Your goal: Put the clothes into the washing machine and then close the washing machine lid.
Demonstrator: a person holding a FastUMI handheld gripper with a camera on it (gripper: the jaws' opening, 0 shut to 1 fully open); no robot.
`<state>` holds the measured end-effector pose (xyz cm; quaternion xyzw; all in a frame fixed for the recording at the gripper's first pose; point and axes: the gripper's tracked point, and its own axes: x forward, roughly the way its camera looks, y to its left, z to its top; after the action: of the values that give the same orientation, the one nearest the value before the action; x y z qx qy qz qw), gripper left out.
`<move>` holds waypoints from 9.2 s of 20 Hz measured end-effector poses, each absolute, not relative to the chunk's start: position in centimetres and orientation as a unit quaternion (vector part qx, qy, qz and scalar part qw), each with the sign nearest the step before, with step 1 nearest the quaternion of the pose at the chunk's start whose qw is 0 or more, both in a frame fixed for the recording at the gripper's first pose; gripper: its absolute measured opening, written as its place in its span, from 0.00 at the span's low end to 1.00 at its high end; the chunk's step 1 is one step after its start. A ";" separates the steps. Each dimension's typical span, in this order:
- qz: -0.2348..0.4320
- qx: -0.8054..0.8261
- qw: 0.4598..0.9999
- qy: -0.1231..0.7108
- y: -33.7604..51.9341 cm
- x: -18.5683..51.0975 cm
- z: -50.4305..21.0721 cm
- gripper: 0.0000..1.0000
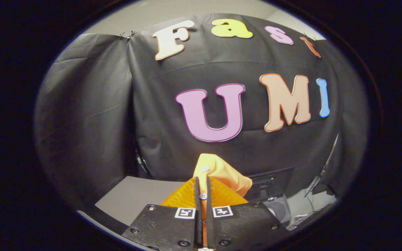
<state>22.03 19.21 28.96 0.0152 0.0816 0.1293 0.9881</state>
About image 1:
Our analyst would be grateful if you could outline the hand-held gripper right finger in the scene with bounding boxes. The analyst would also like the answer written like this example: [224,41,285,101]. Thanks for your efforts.
[206,177,292,251]

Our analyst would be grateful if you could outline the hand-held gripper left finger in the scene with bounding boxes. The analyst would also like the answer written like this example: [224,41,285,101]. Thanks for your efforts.
[122,177,203,251]

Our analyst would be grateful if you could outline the orange buttoned garment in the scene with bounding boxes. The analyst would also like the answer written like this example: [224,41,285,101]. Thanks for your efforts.
[193,153,253,249]

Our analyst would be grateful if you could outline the grey and white cabinet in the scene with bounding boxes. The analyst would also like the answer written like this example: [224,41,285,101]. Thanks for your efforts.
[77,176,187,237]

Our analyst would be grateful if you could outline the black backdrop cloth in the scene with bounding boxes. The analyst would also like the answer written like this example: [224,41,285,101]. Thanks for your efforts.
[33,14,369,210]

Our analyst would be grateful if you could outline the thin black stand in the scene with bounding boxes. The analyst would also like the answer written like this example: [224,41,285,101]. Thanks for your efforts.
[321,134,339,182]

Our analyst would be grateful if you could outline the black floor cables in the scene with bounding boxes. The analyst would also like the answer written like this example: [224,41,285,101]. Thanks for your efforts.
[290,206,329,231]

